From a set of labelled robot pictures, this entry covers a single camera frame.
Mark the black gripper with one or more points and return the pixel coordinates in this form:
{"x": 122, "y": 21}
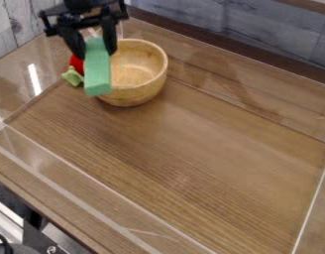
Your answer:
{"x": 71, "y": 15}

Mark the green rectangular block stick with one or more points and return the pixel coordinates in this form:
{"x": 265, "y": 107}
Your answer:
{"x": 95, "y": 68}

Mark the light wooden bowl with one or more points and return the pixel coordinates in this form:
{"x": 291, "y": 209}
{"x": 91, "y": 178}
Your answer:
{"x": 138, "y": 68}

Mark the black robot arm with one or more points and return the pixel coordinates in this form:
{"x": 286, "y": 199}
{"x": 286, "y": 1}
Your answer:
{"x": 73, "y": 15}

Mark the red plush strawberry toy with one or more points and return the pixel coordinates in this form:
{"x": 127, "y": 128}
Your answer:
{"x": 73, "y": 76}

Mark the black table clamp mount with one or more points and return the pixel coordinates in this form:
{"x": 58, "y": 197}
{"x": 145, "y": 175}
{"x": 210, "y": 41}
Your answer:
{"x": 38, "y": 241}

